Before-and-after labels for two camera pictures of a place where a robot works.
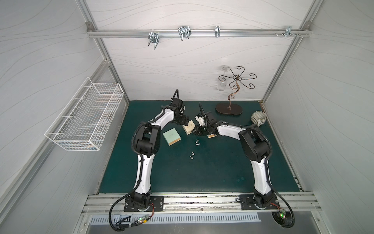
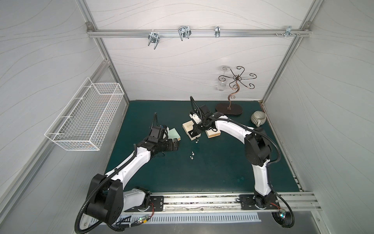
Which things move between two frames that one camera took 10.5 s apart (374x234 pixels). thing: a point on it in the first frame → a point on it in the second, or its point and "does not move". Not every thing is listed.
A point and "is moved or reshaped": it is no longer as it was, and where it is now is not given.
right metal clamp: (289, 30) does not move
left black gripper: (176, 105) → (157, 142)
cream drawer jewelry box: (211, 135) does not move
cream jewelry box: (189, 127) is moved or reshaped
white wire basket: (84, 123) does not move
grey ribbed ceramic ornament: (258, 117) does not move
